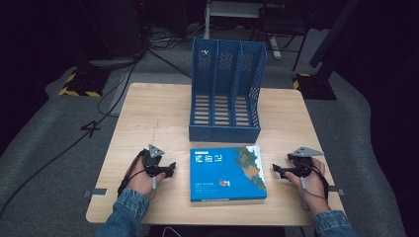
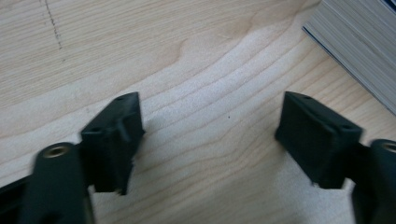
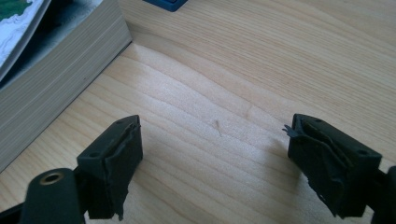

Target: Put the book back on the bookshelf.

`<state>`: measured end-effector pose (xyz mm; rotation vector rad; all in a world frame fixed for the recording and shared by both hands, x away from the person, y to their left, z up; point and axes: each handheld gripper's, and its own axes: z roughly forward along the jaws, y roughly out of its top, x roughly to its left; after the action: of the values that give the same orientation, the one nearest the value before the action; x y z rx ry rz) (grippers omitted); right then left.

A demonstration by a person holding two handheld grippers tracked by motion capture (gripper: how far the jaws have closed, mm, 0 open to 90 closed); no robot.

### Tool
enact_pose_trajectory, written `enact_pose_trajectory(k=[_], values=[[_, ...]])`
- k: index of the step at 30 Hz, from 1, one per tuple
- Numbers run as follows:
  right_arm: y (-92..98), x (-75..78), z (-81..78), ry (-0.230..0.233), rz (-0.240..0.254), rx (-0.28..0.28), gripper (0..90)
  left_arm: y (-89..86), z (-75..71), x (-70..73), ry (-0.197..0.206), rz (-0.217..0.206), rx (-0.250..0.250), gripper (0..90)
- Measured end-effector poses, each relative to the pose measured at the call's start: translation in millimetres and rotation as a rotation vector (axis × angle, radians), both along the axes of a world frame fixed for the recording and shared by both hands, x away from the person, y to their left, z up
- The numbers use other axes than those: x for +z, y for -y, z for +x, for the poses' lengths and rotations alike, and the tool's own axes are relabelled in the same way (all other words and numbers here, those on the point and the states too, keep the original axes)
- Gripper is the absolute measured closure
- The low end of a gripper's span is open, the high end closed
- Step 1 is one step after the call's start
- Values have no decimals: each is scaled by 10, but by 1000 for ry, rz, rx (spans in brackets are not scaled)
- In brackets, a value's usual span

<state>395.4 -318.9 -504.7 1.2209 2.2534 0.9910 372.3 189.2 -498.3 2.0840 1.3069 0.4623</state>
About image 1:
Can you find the grey metal table bracket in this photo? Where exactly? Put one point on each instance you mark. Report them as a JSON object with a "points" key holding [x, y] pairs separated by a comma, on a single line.
{"points": [[337, 191], [97, 192]]}

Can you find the black chair frame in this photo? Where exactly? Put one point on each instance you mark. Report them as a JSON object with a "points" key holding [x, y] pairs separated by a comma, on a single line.
{"points": [[280, 26]]}

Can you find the person's left hand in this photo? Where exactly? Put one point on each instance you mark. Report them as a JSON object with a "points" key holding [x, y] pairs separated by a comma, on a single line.
{"points": [[141, 181]]}

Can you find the dark slanted stand post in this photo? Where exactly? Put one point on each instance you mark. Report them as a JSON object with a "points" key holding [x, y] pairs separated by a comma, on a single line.
{"points": [[332, 33]]}

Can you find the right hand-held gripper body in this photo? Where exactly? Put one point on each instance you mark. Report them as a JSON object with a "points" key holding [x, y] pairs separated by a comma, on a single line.
{"points": [[302, 164]]}

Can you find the black equipment cabinet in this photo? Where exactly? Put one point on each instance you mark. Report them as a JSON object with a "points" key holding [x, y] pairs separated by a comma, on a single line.
{"points": [[115, 29]]}

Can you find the person's right hand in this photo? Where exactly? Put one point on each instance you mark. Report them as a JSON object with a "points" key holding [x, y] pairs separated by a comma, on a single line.
{"points": [[314, 191]]}

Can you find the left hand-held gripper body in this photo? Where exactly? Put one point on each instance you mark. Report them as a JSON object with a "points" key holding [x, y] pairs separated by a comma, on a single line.
{"points": [[152, 162]]}

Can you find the blue plastic file rack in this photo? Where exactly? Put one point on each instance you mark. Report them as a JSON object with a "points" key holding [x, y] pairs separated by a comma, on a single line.
{"points": [[224, 133]]}

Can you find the blue book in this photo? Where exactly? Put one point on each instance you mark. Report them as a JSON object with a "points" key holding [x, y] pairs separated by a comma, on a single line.
{"points": [[217, 179]]}

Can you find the white metal desk frame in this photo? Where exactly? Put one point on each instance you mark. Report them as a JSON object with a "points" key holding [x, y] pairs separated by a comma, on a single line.
{"points": [[230, 8]]}

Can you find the black yellow striped stand base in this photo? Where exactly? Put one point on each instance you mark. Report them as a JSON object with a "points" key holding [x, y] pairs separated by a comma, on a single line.
{"points": [[82, 86], [314, 87]]}

